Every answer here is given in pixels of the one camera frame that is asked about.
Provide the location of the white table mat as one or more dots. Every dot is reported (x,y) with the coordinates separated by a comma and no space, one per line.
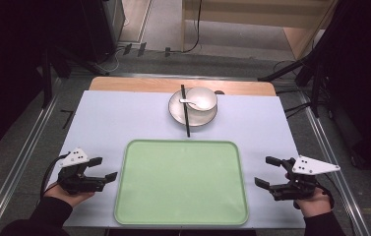
(107,121)

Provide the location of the wooden table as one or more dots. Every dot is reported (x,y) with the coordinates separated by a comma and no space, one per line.
(134,84)

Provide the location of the light green tray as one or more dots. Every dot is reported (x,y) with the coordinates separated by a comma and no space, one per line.
(179,183)

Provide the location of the black metal stand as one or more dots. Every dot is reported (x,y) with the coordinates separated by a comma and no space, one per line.
(314,72)

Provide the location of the person's left hand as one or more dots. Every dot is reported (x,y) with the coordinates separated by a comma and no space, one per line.
(68,196)

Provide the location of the black chopsticks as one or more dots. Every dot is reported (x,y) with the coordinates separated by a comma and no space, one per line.
(187,123)

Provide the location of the white bowl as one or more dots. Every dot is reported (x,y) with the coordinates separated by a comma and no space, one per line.
(205,96)

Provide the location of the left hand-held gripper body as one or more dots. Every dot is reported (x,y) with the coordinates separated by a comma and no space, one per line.
(74,180)

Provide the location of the white plate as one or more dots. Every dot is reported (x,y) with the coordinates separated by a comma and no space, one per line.
(201,120)

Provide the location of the light wooden furniture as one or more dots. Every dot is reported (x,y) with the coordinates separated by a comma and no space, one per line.
(238,13)

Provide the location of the person's right hand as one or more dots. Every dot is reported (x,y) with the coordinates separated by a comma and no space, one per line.
(316,203)

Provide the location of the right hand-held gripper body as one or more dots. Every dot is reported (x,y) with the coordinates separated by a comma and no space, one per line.
(299,183)

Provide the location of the black cabinet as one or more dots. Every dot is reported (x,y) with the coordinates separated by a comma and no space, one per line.
(104,29)

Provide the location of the white spoon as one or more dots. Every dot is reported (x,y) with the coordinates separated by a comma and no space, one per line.
(184,101)

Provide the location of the metal floor rail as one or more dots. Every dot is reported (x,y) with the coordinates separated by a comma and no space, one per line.
(334,157)
(15,170)

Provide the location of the dark curtain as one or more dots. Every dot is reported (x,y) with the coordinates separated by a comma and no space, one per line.
(366,82)
(9,65)

